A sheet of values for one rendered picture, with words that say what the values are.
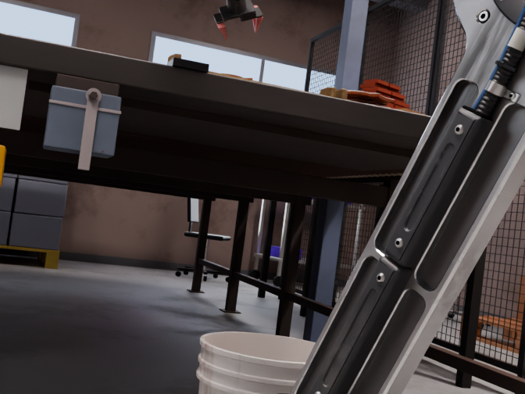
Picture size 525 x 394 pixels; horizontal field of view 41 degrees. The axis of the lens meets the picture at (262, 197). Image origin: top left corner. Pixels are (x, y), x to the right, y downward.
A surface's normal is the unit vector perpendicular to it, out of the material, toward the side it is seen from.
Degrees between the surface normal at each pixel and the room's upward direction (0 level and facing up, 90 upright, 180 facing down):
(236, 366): 92
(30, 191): 90
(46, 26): 90
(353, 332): 90
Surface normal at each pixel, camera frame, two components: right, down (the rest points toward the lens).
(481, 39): -0.74, -0.12
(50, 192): 0.39, 0.01
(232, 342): 0.58, -0.01
